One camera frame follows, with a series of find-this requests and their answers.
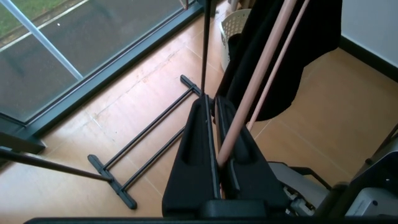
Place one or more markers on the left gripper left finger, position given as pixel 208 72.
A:
pixel 192 186

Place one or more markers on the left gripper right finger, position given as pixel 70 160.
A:
pixel 258 186

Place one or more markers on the black garment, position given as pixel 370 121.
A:
pixel 311 46

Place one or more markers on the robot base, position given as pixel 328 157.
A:
pixel 373 202

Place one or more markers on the black clothes rack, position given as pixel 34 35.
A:
pixel 206 46

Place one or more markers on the white laundry basket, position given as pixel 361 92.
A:
pixel 233 23

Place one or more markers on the window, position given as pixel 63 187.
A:
pixel 93 46

